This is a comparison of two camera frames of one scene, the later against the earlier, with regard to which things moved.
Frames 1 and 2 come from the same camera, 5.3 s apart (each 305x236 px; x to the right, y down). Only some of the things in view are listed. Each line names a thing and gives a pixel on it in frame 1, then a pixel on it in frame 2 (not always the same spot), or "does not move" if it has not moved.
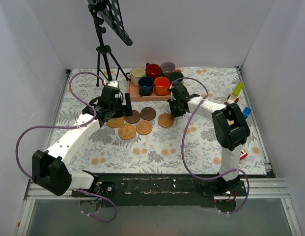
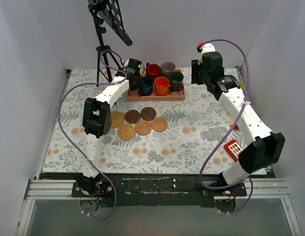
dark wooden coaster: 134,118 does not move
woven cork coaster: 115,123 does not move
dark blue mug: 146,85 does not move
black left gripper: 127,104 to 135,81
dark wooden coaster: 148,113 does not move
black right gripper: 176,108 to 195,73
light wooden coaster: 165,120 to 159,124
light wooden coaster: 144,127 does not move
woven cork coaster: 126,131 does not move
